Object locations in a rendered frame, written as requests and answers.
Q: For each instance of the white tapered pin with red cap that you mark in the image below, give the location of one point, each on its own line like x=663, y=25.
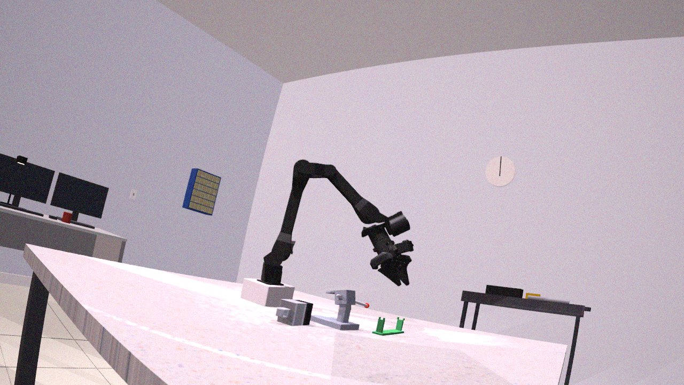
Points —
x=366, y=305

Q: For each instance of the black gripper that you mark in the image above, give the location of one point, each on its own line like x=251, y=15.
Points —
x=393, y=268

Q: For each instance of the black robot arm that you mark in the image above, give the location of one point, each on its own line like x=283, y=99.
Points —
x=366, y=211

